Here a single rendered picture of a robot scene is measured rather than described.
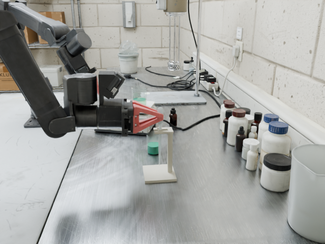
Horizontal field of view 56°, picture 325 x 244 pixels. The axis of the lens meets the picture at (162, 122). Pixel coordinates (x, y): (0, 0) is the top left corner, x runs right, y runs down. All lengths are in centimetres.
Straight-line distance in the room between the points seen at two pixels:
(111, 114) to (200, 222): 30
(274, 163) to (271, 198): 8
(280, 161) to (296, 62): 37
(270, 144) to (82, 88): 48
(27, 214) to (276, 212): 53
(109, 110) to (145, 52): 278
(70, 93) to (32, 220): 27
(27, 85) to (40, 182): 27
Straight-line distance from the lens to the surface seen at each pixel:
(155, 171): 81
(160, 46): 346
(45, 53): 358
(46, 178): 85
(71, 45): 103
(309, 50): 97
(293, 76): 104
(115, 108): 70
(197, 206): 70
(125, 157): 90
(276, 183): 77
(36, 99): 68
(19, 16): 121
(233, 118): 97
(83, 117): 71
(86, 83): 69
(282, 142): 82
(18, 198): 79
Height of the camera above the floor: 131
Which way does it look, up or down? 20 degrees down
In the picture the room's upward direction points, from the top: straight up
